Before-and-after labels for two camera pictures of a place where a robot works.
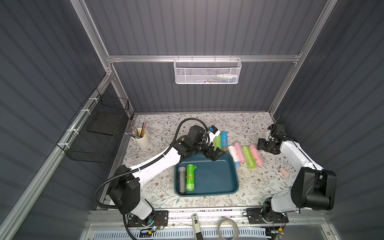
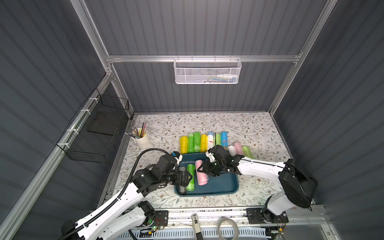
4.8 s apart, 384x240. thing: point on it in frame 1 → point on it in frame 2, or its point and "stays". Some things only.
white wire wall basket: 204,71 stays
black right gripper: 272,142 → 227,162
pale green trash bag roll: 250,159 stays
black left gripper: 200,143 → 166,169
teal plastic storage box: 198,175 stays
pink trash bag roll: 257,154 → 202,178
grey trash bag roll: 182,180 stays
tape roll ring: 233,223 stays
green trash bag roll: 190,177 stays
